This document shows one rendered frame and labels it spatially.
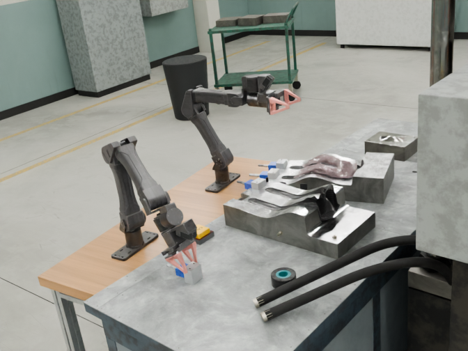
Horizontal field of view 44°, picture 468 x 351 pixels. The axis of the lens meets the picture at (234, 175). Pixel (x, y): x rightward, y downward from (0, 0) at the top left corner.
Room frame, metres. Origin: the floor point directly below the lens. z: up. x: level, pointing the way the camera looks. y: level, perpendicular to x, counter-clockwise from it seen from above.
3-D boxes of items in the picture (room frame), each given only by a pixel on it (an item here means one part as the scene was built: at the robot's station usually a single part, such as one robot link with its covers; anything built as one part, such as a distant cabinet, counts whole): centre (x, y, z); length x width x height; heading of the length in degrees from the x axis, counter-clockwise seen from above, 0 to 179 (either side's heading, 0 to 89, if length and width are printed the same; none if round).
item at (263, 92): (2.25, -0.17, 1.25); 0.07 x 0.06 x 0.11; 145
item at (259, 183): (2.16, -0.06, 0.89); 0.13 x 0.05 x 0.05; 47
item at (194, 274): (1.67, 0.21, 0.83); 0.13 x 0.05 x 0.05; 52
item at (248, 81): (2.31, -0.10, 1.24); 0.12 x 0.09 x 0.12; 55
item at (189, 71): (6.20, 0.38, 0.31); 0.48 x 0.48 x 0.62
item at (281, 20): (6.65, -0.42, 0.50); 0.98 x 0.55 x 1.01; 75
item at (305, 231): (1.93, -0.22, 0.87); 0.50 x 0.26 x 0.14; 47
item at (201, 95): (2.40, 0.04, 1.17); 0.30 x 0.09 x 0.12; 55
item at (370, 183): (2.25, -0.40, 0.86); 0.50 x 0.26 x 0.11; 64
